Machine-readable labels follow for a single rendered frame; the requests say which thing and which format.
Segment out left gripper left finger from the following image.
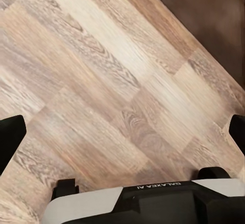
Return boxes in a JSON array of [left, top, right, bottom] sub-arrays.
[[0, 115, 27, 176]]

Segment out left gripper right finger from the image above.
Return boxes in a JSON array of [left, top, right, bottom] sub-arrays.
[[229, 114, 245, 156]]

